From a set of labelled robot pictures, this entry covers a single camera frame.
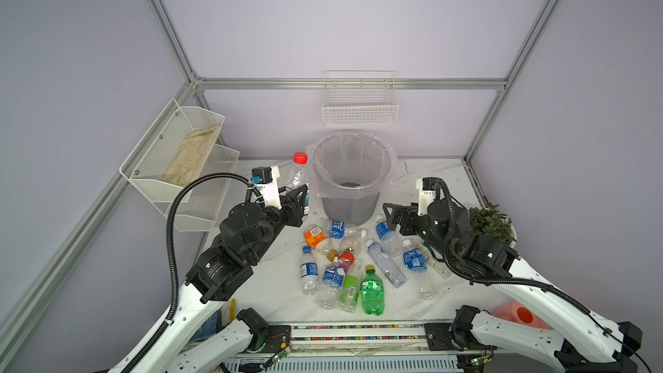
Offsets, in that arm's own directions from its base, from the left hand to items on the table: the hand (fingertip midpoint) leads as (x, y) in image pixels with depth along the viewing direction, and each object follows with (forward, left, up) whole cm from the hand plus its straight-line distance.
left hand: (299, 188), depth 61 cm
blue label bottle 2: (-11, -7, -38) cm, 41 cm away
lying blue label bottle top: (+7, -10, -32) cm, 34 cm away
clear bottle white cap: (-5, -27, -36) cm, 45 cm away
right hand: (+1, -24, -8) cm, 26 cm away
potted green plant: (+3, -56, -19) cm, 60 cm away
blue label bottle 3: (-4, -35, -33) cm, 49 cm away
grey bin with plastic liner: (+30, -14, -25) cm, 42 cm away
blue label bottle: (-7, 0, -34) cm, 35 cm away
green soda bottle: (-13, -20, -35) cm, 43 cm away
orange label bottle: (+7, -1, -36) cm, 37 cm away
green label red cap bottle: (-11, -14, -34) cm, 38 cm away
